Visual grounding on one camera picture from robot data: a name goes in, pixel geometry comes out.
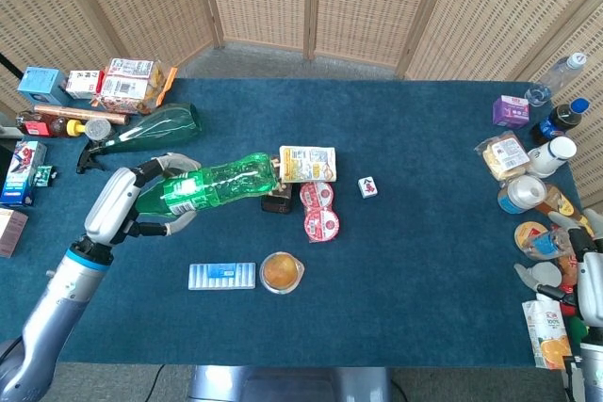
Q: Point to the white mahjong tile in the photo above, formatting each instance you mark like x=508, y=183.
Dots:
x=368, y=187

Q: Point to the light blue box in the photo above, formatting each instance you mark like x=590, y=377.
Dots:
x=40, y=84

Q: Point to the large printed snack bag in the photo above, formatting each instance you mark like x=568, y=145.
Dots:
x=127, y=86

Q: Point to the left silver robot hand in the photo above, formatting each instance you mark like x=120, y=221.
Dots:
x=110, y=206

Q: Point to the wicker folding screen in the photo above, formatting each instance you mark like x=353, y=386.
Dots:
x=367, y=2

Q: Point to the brown box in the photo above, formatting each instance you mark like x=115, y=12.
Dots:
x=11, y=232

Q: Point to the amber tea bottle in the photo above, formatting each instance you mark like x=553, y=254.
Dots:
x=560, y=202

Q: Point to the yellow white snack packet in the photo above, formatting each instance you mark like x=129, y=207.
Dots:
x=308, y=164

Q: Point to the red white sealed cup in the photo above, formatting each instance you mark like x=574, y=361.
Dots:
x=316, y=195
x=321, y=224

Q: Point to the bagged bread slices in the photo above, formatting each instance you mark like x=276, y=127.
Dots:
x=504, y=155

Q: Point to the white round lid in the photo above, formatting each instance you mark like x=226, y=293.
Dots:
x=549, y=274

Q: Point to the blue felt table cloth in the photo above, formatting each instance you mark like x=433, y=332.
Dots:
x=400, y=279

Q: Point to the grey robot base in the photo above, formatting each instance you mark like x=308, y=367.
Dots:
x=287, y=385

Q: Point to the copper coloured tube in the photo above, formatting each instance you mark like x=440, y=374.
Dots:
x=80, y=113

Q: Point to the blue can with white lid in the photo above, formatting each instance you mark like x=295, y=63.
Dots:
x=518, y=195

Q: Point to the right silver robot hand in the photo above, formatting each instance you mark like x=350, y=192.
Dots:
x=592, y=279

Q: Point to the small white red carton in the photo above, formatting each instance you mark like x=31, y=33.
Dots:
x=84, y=84

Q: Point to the blue toothpaste box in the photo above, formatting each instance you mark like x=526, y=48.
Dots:
x=21, y=171

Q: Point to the small green black item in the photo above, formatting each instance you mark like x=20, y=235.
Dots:
x=43, y=176

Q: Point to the dark cola bottle blue cap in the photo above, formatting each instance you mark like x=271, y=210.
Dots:
x=560, y=120

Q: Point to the dark box of nuts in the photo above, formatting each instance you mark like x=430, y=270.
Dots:
x=278, y=202

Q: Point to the white plastic bottle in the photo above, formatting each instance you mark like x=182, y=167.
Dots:
x=552, y=157

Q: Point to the orange jelly cup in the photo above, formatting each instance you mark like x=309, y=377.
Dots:
x=281, y=272

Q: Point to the green bottle with black trigger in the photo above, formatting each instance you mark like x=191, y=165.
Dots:
x=160, y=129

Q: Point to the orange juice carton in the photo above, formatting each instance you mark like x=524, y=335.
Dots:
x=546, y=336

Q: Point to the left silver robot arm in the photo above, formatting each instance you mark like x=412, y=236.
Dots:
x=52, y=312

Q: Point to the blue white striped box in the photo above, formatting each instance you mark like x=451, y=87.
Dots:
x=221, y=276

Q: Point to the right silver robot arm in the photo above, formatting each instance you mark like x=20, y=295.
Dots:
x=592, y=374

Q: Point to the purple box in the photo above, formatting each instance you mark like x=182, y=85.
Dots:
x=510, y=111

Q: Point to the green plastic soda bottle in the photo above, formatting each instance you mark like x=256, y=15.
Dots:
x=226, y=183

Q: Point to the clear water bottle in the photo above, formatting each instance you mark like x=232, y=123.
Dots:
x=556, y=76

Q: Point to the silver can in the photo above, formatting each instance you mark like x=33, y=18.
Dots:
x=98, y=129

